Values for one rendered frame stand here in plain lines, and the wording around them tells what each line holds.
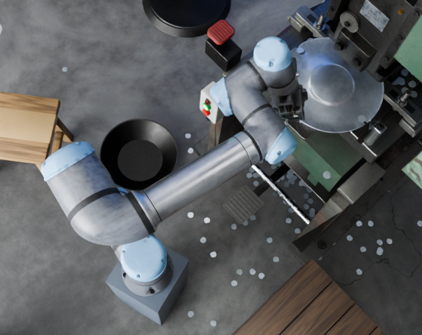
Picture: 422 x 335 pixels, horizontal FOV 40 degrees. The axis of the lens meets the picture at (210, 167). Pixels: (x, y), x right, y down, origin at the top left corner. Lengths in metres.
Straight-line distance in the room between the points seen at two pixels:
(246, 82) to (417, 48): 0.37
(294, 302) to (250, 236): 0.46
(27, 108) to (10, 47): 0.58
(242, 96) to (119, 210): 0.35
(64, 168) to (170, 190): 0.21
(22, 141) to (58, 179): 0.89
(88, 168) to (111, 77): 1.35
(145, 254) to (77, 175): 0.44
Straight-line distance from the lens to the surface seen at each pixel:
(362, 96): 1.66
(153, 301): 1.76
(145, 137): 2.37
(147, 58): 2.54
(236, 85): 1.26
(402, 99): 1.70
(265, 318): 1.87
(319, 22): 1.74
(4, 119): 2.12
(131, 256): 1.55
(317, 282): 1.91
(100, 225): 1.15
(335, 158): 1.71
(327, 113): 1.61
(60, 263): 2.27
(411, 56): 1.36
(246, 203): 2.13
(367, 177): 1.72
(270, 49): 1.26
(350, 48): 1.52
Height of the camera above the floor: 2.19
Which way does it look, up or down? 70 degrees down
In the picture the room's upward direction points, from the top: 9 degrees clockwise
